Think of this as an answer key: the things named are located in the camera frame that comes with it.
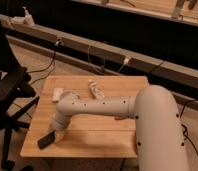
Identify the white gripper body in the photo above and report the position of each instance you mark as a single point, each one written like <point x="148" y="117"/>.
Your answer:
<point x="58" y="129"/>

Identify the dark brown eraser block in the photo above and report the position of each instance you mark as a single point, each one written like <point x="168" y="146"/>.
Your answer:
<point x="46" y="140"/>

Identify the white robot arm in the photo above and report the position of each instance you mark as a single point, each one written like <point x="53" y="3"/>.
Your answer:
<point x="159" y="136"/>

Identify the white cloth piece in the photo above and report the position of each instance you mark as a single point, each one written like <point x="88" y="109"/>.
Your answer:
<point x="57" y="92"/>

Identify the wooden table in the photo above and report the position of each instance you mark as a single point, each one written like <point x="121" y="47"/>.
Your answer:
<point x="88" y="136"/>

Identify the white tube bottle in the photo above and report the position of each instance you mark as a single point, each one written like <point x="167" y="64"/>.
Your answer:
<point x="96" y="92"/>

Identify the black office chair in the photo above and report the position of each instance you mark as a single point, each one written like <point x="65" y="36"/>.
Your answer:
<point x="14" y="83"/>

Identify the orange carrot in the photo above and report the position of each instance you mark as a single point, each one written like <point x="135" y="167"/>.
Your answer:
<point x="120" y="118"/>

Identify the white spray bottle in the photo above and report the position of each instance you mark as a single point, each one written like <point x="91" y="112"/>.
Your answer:
<point x="27" y="19"/>

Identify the long metal rail beam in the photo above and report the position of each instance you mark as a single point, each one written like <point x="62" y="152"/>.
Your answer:
<point x="100" y="58"/>

